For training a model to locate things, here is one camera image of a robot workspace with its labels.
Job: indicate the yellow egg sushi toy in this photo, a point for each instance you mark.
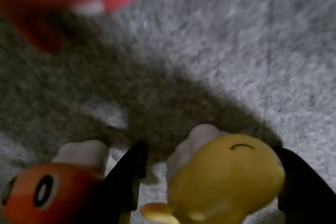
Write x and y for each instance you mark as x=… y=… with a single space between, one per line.
x=223 y=182

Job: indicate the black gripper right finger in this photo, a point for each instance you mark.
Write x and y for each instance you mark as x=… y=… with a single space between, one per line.
x=307 y=197

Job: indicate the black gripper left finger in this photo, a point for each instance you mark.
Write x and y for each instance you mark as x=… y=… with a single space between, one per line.
x=126 y=182

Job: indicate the orange shrimp sushi toy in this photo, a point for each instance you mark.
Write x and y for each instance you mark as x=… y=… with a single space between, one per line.
x=60 y=190

